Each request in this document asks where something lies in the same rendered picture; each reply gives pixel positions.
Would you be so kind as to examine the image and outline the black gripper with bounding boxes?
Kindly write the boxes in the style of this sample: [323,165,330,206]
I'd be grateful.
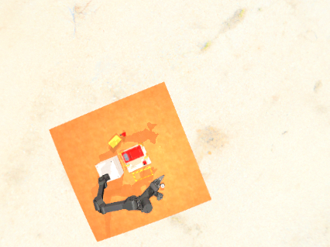
[145,175,164,197]

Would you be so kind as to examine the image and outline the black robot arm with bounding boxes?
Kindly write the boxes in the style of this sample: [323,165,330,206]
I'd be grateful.
[93,173,163,214]

